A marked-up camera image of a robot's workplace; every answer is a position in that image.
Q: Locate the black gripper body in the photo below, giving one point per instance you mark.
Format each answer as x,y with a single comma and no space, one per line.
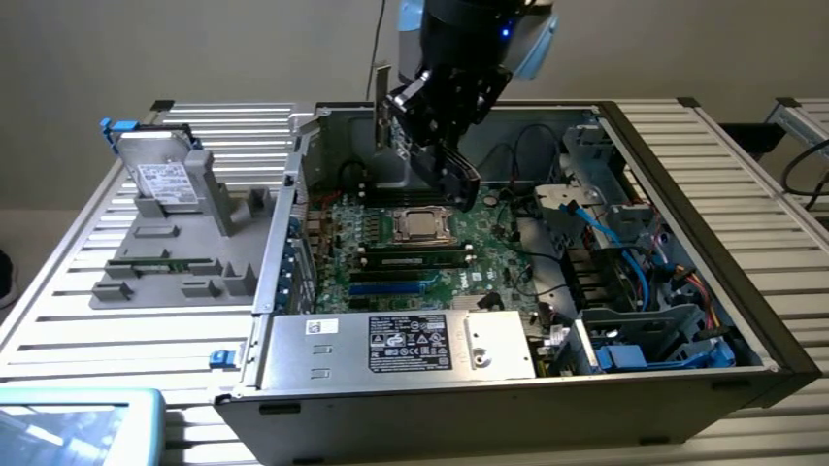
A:
460,53

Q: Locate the graphics card with metal bracket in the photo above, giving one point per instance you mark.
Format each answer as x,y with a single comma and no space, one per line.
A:
460,187

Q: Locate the grey metal disk bay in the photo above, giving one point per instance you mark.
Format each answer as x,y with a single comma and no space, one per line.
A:
586,165

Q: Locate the CPU socket with CPU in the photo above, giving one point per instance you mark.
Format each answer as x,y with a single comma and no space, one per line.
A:
422,224

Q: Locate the black RAM stick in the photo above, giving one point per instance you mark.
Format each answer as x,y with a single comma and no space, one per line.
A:
414,262

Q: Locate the green motherboard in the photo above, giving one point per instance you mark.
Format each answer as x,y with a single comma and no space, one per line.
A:
498,272

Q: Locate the black expansion slot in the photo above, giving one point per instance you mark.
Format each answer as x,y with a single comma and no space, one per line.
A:
388,276

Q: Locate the black box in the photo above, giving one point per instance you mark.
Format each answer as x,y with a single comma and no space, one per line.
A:
751,137

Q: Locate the blue expansion slot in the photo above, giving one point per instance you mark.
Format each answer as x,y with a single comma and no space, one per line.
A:
395,289

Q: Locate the silver chipset heatsink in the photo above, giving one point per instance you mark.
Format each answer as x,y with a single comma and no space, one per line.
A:
479,302

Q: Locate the silver hard disk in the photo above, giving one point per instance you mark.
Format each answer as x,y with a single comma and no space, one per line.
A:
164,175

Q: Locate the grey metal slat table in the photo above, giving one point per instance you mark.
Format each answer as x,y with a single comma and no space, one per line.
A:
802,114

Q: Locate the blue disk caddy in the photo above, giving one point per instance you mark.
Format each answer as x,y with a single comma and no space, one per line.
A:
123,125

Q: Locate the green RAM stick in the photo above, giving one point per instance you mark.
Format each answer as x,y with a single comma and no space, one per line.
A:
159,262

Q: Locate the silver power supply unit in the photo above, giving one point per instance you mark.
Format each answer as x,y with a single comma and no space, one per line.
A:
362,354

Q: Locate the grey parts rack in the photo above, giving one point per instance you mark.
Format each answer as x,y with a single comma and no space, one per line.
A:
168,286

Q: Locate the blue plastic drive tray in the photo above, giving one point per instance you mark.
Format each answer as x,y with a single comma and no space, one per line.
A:
624,359

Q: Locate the blue plastic case latch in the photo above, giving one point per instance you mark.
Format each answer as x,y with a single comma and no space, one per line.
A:
221,359

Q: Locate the open black PC case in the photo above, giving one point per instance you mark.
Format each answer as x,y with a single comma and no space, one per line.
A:
452,427

